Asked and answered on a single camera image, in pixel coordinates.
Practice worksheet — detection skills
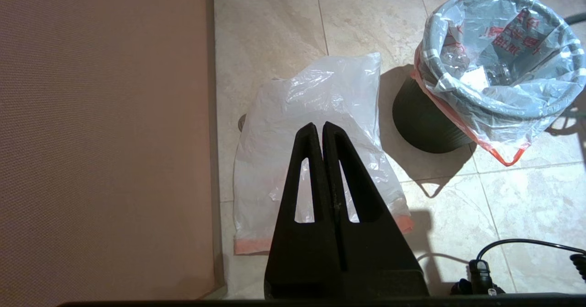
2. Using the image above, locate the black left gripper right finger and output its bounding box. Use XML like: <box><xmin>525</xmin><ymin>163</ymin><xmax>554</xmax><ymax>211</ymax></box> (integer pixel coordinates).
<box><xmin>323</xmin><ymin>122</ymin><xmax>429</xmax><ymax>298</ymax></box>

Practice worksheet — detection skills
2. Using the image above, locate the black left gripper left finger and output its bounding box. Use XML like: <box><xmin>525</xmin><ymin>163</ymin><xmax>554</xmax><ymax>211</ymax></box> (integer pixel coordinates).
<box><xmin>264</xmin><ymin>123</ymin><xmax>343</xmax><ymax>298</ymax></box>

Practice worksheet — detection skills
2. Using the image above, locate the used translucent orange-drawstring trash bag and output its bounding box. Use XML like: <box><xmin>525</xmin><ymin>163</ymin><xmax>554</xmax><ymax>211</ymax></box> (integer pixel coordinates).
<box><xmin>410</xmin><ymin>0</ymin><xmax>586</xmax><ymax>167</ymax></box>

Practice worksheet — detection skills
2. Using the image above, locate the clean translucent white trash bag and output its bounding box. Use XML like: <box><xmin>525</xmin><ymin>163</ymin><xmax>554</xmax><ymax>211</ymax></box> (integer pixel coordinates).
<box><xmin>233</xmin><ymin>52</ymin><xmax>414</xmax><ymax>256</ymax></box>

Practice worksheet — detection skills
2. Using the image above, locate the black trash bin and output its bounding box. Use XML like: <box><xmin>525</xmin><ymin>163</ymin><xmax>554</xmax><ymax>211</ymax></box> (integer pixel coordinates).
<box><xmin>392</xmin><ymin>76</ymin><xmax>479</xmax><ymax>154</ymax></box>

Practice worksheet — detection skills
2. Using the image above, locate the plastic bottle with white label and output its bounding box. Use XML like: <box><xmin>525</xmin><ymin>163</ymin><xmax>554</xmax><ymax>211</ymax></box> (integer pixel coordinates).
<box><xmin>461</xmin><ymin>67</ymin><xmax>509</xmax><ymax>92</ymax></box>

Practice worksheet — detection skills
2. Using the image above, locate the clear crumpled plastic bottle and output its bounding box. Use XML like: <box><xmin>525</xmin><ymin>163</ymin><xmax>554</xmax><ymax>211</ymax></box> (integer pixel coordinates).
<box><xmin>439</xmin><ymin>48</ymin><xmax>468</xmax><ymax>71</ymax></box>

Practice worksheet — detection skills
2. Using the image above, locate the thin white cable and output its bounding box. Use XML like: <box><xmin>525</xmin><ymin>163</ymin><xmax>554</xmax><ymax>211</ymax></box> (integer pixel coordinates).
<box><xmin>414</xmin><ymin>253</ymin><xmax>470</xmax><ymax>266</ymax></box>

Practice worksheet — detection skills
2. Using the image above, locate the black cable with plug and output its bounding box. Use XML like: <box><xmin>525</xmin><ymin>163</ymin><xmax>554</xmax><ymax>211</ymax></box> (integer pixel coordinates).
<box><xmin>451</xmin><ymin>239</ymin><xmax>586</xmax><ymax>296</ymax></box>

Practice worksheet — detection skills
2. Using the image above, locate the black braided cable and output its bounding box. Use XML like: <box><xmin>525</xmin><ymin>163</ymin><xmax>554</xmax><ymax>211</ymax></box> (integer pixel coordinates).
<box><xmin>569</xmin><ymin>252</ymin><xmax>586</xmax><ymax>284</ymax></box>

